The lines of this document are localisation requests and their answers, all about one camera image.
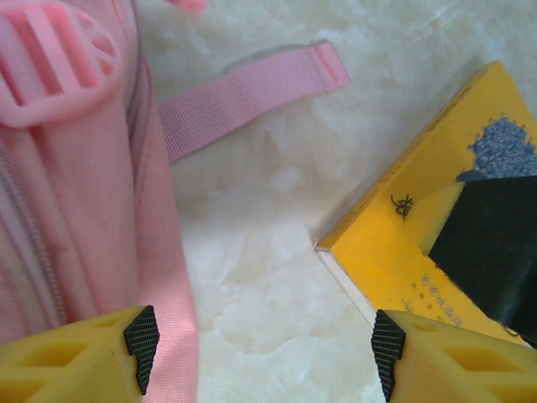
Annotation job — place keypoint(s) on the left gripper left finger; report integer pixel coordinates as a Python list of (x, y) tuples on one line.
[(63, 365)]

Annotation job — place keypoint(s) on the yellow book blue flower print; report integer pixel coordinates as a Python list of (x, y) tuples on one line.
[(377, 235)]

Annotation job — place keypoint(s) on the pink school backpack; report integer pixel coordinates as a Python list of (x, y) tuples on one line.
[(84, 210)]

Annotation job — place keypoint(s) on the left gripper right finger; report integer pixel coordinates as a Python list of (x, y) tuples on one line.
[(461, 369)]

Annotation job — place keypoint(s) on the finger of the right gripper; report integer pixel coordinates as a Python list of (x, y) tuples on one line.
[(495, 243)]

